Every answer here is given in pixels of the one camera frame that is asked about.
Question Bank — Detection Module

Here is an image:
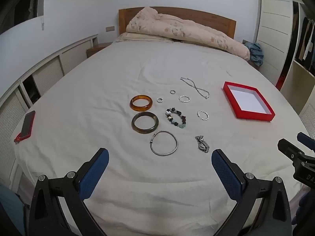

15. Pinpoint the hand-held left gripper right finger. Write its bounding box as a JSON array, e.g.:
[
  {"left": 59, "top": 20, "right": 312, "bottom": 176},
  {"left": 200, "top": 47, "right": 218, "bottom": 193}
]
[{"left": 211, "top": 149, "right": 293, "bottom": 236}]

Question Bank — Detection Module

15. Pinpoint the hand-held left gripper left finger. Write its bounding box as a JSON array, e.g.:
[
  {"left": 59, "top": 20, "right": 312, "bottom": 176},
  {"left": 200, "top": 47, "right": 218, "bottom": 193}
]
[{"left": 29, "top": 148, "right": 110, "bottom": 236}]

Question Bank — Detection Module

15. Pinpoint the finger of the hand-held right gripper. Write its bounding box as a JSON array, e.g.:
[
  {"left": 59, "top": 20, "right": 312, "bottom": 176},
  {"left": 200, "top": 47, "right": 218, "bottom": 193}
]
[
  {"left": 278, "top": 139, "right": 309, "bottom": 164},
  {"left": 297, "top": 132, "right": 315, "bottom": 151}
]

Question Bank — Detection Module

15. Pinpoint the silver chain bracelet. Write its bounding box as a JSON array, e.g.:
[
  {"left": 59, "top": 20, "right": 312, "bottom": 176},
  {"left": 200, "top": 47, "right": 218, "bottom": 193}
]
[{"left": 195, "top": 135, "right": 210, "bottom": 153}]

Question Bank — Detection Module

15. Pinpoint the red jewelry box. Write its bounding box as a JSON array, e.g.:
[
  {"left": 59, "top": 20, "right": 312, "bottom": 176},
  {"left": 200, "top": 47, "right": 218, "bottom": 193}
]
[{"left": 223, "top": 81, "right": 275, "bottom": 123}]

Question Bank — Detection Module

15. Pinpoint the dark green bangle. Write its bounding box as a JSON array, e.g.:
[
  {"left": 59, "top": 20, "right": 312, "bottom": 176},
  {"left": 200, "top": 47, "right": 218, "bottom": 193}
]
[{"left": 131, "top": 112, "right": 159, "bottom": 134}]

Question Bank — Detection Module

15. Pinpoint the bed with white sheet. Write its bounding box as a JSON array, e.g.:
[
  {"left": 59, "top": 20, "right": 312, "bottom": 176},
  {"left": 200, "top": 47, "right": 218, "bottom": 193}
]
[{"left": 15, "top": 39, "right": 312, "bottom": 236}]

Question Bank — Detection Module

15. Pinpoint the thin silver bangle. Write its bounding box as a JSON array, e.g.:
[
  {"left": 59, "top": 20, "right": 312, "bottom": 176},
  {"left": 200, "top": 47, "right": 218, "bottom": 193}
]
[{"left": 150, "top": 131, "right": 178, "bottom": 156}]

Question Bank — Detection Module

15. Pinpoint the amber bangle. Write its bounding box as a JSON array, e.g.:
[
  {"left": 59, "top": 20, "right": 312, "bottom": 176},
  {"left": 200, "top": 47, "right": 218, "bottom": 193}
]
[{"left": 130, "top": 95, "right": 153, "bottom": 112}]

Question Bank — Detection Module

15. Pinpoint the phone in red case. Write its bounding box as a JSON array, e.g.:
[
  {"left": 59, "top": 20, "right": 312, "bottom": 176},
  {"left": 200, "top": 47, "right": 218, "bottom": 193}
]
[{"left": 14, "top": 111, "right": 36, "bottom": 143}]

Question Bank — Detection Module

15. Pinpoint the blue-grey cloth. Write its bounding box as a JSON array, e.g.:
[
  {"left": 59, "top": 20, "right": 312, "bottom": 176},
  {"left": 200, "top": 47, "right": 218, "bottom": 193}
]
[{"left": 0, "top": 184, "right": 27, "bottom": 236}]

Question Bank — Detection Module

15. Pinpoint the open closet with clothes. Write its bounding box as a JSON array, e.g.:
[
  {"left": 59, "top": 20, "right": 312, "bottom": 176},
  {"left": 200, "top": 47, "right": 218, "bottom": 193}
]
[{"left": 293, "top": 1, "right": 315, "bottom": 75}]

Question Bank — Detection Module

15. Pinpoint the blue clothes pile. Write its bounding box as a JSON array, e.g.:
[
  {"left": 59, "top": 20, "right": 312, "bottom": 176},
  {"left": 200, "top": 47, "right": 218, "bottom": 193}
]
[{"left": 244, "top": 42, "right": 264, "bottom": 67}]

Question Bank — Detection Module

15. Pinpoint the white wardrobe door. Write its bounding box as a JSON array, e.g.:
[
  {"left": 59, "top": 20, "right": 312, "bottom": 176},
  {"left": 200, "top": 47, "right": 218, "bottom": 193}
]
[{"left": 255, "top": 0, "right": 294, "bottom": 85}]

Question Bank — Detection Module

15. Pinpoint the wooden nightstand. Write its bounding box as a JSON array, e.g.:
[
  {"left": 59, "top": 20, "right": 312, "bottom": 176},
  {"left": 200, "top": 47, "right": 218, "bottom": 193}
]
[{"left": 87, "top": 42, "right": 112, "bottom": 58}]

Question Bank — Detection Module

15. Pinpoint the beige pillow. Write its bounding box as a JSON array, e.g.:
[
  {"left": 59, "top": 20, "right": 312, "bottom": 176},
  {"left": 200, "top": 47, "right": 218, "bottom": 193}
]
[{"left": 115, "top": 32, "right": 174, "bottom": 43}]

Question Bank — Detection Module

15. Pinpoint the beige floral duvet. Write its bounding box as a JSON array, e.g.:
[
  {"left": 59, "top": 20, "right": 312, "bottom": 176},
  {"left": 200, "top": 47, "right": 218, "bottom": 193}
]
[{"left": 126, "top": 6, "right": 250, "bottom": 60}]

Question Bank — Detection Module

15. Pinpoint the wooden headboard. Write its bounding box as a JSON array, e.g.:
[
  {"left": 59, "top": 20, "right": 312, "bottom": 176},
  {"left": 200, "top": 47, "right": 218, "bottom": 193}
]
[{"left": 119, "top": 7, "right": 237, "bottom": 40}]

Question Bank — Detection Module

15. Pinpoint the dark window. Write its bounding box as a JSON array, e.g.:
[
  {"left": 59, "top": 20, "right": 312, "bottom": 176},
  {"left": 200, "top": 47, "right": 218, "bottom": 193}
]
[{"left": 0, "top": 0, "right": 46, "bottom": 31}]

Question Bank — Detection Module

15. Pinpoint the beaded stone bracelet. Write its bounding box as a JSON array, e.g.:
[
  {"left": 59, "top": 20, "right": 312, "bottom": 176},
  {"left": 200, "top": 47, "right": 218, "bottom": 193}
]
[{"left": 165, "top": 107, "right": 187, "bottom": 129}]

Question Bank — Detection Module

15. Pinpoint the silver chain necklace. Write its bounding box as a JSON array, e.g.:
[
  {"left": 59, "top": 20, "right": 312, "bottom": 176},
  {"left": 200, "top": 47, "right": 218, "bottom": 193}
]
[{"left": 180, "top": 77, "right": 210, "bottom": 99}]

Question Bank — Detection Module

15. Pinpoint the white louvered wall cabinet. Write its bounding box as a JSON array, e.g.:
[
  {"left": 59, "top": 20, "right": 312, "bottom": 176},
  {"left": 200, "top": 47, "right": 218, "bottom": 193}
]
[{"left": 0, "top": 36, "right": 99, "bottom": 180}]

